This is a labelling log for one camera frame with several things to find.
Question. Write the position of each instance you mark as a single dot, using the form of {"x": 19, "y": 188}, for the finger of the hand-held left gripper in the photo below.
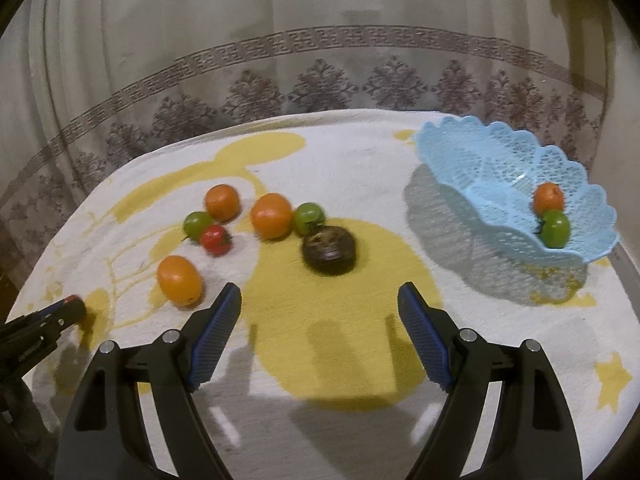
{"x": 47, "y": 319}

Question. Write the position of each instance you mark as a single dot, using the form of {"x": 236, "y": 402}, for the light blue lace plastic basket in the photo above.
{"x": 500, "y": 160}

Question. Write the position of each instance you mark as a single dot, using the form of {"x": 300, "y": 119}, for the large round orange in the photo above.
{"x": 271, "y": 216}

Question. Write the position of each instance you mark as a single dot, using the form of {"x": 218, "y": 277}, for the dark brown round fruit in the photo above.
{"x": 328, "y": 249}

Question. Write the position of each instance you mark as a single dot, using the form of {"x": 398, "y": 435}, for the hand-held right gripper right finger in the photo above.
{"x": 425, "y": 340}

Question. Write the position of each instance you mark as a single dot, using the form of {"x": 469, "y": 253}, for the small round orange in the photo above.
{"x": 548, "y": 198}
{"x": 222, "y": 202}

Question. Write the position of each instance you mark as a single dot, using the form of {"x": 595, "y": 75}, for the red tomato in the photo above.
{"x": 216, "y": 240}

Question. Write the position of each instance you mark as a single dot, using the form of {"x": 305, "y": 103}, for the green tomato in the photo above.
{"x": 195, "y": 222}
{"x": 555, "y": 228}
{"x": 308, "y": 216}

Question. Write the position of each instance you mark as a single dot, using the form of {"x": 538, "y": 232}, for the oblong orange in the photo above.
{"x": 179, "y": 280}

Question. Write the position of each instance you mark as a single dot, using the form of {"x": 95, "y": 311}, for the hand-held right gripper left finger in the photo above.
{"x": 215, "y": 340}

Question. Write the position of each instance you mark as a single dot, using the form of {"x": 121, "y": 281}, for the beige patterned sheer curtain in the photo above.
{"x": 300, "y": 10}

